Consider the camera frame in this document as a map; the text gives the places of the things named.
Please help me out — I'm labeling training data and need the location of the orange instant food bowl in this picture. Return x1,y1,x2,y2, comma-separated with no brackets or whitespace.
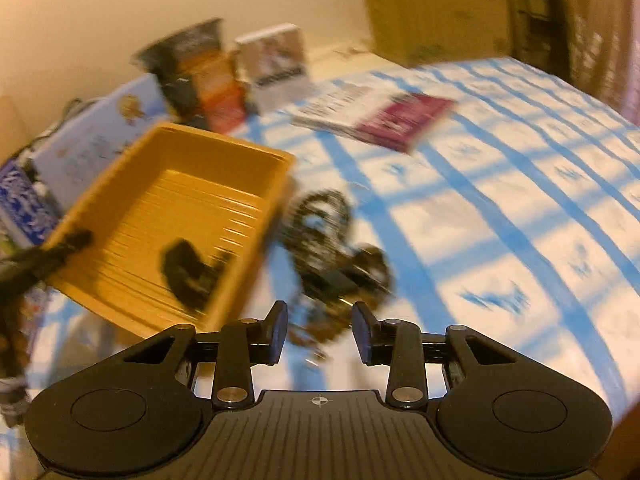
155,52,242,108

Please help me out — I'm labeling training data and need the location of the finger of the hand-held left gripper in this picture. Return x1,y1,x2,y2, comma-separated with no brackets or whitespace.
0,229,96,301

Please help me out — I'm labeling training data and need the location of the white and maroon book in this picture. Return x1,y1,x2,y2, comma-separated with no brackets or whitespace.
291,85,457,155

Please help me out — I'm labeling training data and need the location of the brown cardboard box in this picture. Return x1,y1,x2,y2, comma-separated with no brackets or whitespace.
354,0,516,68

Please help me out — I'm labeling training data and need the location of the yellow plastic tray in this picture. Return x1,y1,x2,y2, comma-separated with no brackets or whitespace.
42,122,297,341

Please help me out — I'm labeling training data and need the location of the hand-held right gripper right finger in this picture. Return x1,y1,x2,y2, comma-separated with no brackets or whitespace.
351,301,518,409

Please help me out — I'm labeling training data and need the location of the light blue cow milk box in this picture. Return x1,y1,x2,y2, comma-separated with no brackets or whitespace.
30,74,168,211

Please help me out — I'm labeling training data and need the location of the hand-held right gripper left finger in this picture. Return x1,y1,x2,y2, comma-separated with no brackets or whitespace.
120,301,289,409

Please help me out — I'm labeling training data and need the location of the white humidifier box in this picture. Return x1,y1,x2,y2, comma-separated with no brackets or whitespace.
234,23,315,113

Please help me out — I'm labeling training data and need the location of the blue checked sheet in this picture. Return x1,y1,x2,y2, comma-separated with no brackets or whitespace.
0,55,640,461

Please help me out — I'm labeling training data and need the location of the dark bead necklace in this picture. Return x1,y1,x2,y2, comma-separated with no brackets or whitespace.
277,189,397,313

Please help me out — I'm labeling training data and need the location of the dark blue milk box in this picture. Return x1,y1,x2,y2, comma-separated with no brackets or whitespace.
0,157,63,248

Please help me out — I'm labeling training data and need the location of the brown bead bracelet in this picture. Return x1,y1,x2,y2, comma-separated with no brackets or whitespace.
160,239,233,313

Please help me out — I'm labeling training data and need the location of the patterned curtain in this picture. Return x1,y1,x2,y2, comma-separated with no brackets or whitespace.
550,0,640,116

